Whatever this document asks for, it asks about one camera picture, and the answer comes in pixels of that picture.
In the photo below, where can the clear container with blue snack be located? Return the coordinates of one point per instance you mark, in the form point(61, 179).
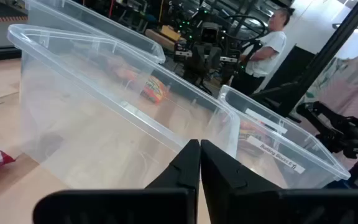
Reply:
point(315, 149)

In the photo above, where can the pale patterned cloth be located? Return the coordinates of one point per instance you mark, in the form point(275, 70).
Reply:
point(346, 87)

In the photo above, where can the clear plastic bin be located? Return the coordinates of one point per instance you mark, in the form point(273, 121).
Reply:
point(120, 31)
point(73, 124)

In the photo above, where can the person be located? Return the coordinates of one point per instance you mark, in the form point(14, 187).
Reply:
point(269, 46)

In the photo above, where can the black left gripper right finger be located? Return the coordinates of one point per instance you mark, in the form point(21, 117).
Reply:
point(244, 205)

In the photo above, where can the black partition panel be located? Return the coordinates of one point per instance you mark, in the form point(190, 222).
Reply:
point(291, 68)

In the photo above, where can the tan cardboard box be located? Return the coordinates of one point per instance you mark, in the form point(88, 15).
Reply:
point(169, 32)

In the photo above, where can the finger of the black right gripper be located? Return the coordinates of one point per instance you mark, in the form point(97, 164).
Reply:
point(198, 59)
point(215, 57)

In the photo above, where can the orange Maruchan noodle packet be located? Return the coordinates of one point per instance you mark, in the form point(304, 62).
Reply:
point(123, 74)
point(154, 90)

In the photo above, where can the black aluminium rig frame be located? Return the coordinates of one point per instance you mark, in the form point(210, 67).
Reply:
point(322, 56)

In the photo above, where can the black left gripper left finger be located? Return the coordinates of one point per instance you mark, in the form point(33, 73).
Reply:
point(166, 205)

